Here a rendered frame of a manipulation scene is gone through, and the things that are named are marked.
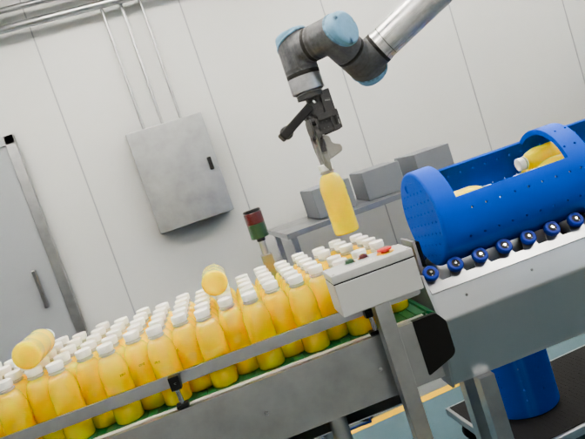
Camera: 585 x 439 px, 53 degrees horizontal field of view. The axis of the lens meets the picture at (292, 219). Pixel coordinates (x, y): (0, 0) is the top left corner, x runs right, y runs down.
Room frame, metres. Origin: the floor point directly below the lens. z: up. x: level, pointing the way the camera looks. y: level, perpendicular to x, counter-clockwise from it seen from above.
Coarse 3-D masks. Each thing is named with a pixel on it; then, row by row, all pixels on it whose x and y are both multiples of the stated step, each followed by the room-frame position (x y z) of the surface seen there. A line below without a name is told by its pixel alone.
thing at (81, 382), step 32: (256, 288) 1.72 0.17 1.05; (288, 288) 1.51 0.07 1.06; (192, 320) 1.52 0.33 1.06; (224, 320) 1.45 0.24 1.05; (256, 320) 1.41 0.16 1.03; (288, 320) 1.46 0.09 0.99; (96, 352) 1.49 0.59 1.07; (128, 352) 1.42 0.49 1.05; (160, 352) 1.38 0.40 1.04; (192, 352) 1.43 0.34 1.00; (224, 352) 1.41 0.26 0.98; (288, 352) 1.45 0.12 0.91; (32, 384) 1.39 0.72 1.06; (64, 384) 1.36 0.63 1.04; (96, 384) 1.40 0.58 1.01; (128, 384) 1.38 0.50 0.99; (192, 384) 1.43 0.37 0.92; (224, 384) 1.40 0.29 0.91; (0, 416) 1.34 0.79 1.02; (32, 416) 1.37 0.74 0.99; (96, 416) 1.40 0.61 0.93; (128, 416) 1.37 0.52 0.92
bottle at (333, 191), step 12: (324, 180) 1.56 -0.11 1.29; (336, 180) 1.56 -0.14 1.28; (324, 192) 1.56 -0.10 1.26; (336, 192) 1.55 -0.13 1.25; (336, 204) 1.55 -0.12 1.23; (348, 204) 1.56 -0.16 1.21; (336, 216) 1.56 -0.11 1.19; (348, 216) 1.55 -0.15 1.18; (336, 228) 1.57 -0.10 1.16; (348, 228) 1.55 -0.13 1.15
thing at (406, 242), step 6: (402, 240) 1.70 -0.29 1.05; (408, 240) 1.65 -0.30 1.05; (414, 240) 1.65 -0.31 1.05; (408, 246) 1.66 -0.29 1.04; (414, 246) 1.62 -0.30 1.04; (414, 252) 1.62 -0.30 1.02; (420, 252) 1.63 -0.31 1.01; (414, 258) 1.63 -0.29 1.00; (420, 258) 1.63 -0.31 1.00; (420, 264) 1.62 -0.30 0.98; (426, 264) 1.63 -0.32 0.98; (420, 270) 1.62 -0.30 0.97
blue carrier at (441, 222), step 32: (544, 128) 1.69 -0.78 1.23; (576, 128) 1.85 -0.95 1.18; (480, 160) 1.80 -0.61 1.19; (512, 160) 1.84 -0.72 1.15; (576, 160) 1.59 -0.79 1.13; (416, 192) 1.65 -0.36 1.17; (448, 192) 1.56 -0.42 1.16; (480, 192) 1.56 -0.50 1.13; (512, 192) 1.56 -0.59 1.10; (544, 192) 1.57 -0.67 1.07; (576, 192) 1.59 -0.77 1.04; (416, 224) 1.73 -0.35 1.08; (448, 224) 1.54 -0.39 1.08; (480, 224) 1.55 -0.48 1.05; (512, 224) 1.58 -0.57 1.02; (448, 256) 1.58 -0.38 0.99
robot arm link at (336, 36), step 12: (336, 12) 1.47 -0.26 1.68; (312, 24) 1.51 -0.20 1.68; (324, 24) 1.47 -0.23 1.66; (336, 24) 1.45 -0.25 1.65; (348, 24) 1.48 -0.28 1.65; (300, 36) 1.52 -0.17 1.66; (312, 36) 1.50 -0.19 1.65; (324, 36) 1.47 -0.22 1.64; (336, 36) 1.46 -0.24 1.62; (348, 36) 1.47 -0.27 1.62; (312, 48) 1.51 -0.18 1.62; (324, 48) 1.49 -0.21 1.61; (336, 48) 1.49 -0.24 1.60; (348, 48) 1.50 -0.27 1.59; (336, 60) 1.53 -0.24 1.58; (348, 60) 1.52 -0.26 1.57
